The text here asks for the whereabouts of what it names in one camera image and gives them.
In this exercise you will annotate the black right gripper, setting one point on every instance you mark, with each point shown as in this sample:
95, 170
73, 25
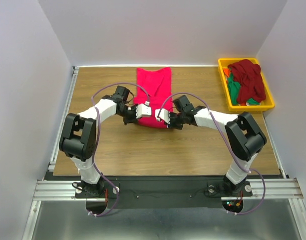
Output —
172, 125

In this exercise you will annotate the dark red t shirt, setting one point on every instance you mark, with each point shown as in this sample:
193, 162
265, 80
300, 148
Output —
249, 76

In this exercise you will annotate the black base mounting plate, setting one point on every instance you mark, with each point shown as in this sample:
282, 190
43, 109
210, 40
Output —
162, 192

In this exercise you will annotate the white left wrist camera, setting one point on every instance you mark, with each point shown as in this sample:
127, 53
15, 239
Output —
143, 110

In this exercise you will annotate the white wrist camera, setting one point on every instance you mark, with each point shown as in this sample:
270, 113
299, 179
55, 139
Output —
162, 114
143, 110

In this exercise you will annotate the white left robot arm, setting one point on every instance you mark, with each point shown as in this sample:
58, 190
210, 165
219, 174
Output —
79, 138

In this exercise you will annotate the green t shirt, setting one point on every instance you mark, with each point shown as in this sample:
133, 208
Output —
234, 89

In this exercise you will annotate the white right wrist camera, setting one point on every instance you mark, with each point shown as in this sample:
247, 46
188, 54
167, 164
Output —
162, 114

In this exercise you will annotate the yellow plastic bin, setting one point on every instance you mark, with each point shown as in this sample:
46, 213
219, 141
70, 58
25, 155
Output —
265, 105

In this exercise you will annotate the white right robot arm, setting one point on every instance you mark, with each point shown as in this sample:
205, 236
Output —
241, 134

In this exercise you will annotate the orange t shirt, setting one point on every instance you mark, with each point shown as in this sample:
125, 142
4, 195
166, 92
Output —
226, 71

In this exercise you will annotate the aluminium right side rail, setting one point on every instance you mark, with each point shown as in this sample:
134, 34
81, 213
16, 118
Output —
279, 162

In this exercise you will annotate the pink t shirt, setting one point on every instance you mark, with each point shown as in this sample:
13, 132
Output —
158, 86

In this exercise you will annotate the aluminium front rail frame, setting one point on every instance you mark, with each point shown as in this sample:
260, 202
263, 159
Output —
62, 190

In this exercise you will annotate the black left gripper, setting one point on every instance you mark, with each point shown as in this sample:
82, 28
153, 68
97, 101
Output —
133, 119

